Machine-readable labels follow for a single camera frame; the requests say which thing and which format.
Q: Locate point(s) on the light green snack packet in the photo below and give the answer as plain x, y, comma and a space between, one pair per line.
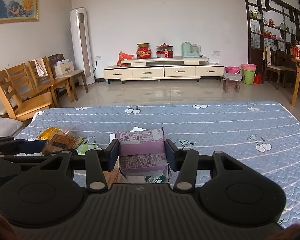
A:
86, 148

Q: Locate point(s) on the red and gold pot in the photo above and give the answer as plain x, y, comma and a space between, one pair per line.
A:
144, 53

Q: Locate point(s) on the dark wooden dining chair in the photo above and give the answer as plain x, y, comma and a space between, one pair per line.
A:
277, 68

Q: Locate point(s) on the small red container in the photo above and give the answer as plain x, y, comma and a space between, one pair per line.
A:
258, 78

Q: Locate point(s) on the red plastic bag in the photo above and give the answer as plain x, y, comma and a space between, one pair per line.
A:
123, 58

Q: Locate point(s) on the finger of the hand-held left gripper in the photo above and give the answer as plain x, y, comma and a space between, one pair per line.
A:
22, 158
31, 147

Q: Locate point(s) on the red and white gift bag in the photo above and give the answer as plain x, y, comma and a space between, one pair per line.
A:
298, 52

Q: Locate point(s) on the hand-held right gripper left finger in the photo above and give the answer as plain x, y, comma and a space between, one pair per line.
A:
113, 155

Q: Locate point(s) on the white towel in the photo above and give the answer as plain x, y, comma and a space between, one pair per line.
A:
41, 67

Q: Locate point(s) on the beige towel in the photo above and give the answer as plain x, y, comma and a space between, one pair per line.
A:
268, 56

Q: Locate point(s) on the dark green snack packet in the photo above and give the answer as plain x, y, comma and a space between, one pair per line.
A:
156, 179

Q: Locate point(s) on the mint green kitchen appliance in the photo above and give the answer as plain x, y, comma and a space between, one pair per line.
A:
187, 50

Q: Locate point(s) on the small wooden stool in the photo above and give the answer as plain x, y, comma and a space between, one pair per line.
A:
232, 77

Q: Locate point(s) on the yellow snack packet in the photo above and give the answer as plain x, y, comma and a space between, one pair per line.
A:
48, 133

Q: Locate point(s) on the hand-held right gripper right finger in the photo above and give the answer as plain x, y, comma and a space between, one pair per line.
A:
169, 155

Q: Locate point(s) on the pink basin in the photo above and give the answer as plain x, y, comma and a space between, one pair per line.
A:
232, 70

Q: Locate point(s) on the white and red cardboard box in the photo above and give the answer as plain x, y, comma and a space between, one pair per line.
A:
112, 137

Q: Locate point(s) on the purple snack packet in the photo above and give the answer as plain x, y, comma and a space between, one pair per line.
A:
142, 150

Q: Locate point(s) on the grey-blue quilted blanket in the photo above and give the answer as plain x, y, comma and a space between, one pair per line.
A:
215, 130

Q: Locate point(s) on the clear cracker packet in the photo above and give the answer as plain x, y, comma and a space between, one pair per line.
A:
73, 140

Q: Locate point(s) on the green bucket with pink rim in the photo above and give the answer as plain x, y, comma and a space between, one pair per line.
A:
248, 76

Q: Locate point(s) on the dark brown cushioned chair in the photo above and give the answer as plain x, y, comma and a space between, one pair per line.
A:
76, 73

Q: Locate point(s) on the white tower air conditioner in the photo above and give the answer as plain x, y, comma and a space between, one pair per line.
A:
82, 55

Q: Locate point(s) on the light wooden chair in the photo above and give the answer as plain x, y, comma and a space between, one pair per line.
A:
60, 80
35, 102
41, 90

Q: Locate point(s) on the cream low cabinet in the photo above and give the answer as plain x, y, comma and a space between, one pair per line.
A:
147, 72

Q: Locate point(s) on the dark wooden display shelf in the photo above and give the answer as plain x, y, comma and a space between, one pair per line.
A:
253, 55

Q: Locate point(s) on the small brown snack packet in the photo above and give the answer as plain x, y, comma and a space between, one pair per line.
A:
56, 142

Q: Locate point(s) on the red carousel gift box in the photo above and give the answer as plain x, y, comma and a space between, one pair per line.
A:
165, 53

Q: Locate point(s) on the grey sofa cushion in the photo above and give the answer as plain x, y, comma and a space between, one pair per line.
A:
2, 127

